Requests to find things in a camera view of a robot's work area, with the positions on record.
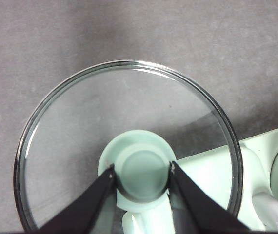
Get mint green breakfast machine base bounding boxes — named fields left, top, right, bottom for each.
left=121, top=123, right=278, bottom=234

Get glass lid with green knob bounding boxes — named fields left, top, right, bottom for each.
left=13, top=59, right=244, bottom=234

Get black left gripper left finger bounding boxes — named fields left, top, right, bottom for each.
left=38, top=163, right=117, bottom=234

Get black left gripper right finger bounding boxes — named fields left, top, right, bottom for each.
left=167, top=160, right=253, bottom=234

